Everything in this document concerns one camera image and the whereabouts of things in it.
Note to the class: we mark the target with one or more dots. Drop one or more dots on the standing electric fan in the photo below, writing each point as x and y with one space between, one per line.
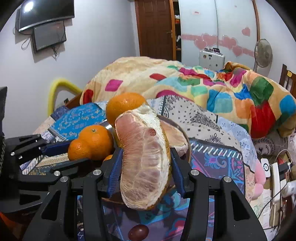
263 54

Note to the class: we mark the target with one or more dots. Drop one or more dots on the small black wall monitor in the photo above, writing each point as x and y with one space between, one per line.
48 35

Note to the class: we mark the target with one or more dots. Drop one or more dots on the small tangerine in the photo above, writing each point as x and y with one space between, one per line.
79 149
108 157

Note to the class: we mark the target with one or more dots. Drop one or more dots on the colourful patchwork blanket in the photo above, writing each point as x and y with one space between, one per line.
236 93

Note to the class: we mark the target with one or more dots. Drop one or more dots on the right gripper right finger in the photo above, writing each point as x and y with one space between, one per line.
234 218

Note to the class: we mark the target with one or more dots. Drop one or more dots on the white box appliance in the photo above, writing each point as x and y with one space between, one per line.
211 59

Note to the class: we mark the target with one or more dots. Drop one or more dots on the large orange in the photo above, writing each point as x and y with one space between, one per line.
121 103
99 139

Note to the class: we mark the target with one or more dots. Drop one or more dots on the white power strip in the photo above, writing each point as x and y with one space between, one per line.
276 183

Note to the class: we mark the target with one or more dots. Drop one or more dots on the wall mounted black television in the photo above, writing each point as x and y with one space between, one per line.
36 12

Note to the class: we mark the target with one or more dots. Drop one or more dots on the purple round plate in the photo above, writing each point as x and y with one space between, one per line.
118 144

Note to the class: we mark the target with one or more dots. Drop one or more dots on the blue patterned patchwork cloth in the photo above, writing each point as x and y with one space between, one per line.
143 167

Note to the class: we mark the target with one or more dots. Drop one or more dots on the brown wooden door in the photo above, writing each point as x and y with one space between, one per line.
154 27

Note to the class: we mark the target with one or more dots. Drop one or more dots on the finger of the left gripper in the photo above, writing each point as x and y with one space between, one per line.
75 168
54 149

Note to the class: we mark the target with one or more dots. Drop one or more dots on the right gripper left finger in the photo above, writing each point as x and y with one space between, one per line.
56 217

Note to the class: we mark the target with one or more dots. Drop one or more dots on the dark red grape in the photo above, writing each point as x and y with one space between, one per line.
138 233

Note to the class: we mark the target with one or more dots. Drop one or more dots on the wooden headboard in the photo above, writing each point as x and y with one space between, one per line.
288 80

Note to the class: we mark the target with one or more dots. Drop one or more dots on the sliding wardrobe with hearts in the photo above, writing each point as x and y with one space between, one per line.
229 26

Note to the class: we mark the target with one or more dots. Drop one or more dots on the yellow foam tube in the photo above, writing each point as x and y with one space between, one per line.
57 86

